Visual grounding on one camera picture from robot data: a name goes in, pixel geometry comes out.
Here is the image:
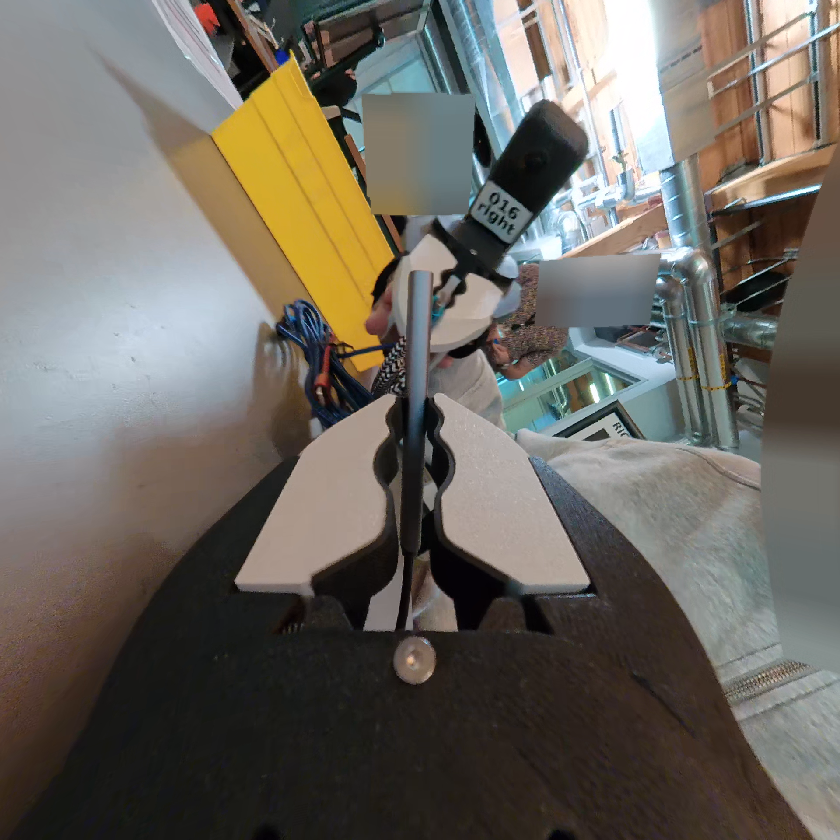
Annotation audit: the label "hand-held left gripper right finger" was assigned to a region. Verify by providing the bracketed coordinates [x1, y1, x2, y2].
[430, 394, 592, 595]

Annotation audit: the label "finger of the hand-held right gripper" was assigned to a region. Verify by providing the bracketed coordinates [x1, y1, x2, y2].
[390, 233, 460, 329]
[427, 272, 519, 349]

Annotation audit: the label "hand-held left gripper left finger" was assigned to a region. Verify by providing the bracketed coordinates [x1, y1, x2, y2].
[234, 394, 403, 595]

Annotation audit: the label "black white braided cable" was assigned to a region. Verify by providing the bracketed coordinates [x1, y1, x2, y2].
[369, 335, 409, 398]

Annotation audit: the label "slim grey usb hub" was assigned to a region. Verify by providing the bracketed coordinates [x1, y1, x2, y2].
[402, 270, 434, 552]

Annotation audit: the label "thin black hub cable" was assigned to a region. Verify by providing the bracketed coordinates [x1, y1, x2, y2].
[394, 550, 416, 632]

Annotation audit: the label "blue braided cable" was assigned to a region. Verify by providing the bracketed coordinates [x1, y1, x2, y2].
[276, 295, 447, 434]

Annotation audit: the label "person's right forearm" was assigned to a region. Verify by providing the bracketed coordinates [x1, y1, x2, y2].
[427, 348, 506, 431]

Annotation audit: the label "person's right hand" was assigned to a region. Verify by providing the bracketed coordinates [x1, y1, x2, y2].
[363, 292, 401, 339]

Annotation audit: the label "wooden beam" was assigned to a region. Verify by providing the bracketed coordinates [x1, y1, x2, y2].
[561, 203, 667, 260]

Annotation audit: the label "black framed sign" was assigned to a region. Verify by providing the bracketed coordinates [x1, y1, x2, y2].
[551, 402, 647, 442]

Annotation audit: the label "yellow plastic bin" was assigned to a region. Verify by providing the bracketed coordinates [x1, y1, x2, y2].
[210, 66, 398, 358]

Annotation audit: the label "person's grey hoodie torso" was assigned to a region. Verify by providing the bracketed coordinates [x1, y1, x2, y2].
[515, 427, 840, 840]

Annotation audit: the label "silver ventilation pipes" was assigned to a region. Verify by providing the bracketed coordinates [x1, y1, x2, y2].
[538, 157, 782, 450]

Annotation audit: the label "white paper sheet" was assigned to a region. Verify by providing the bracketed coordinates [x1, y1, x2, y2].
[152, 0, 245, 111]

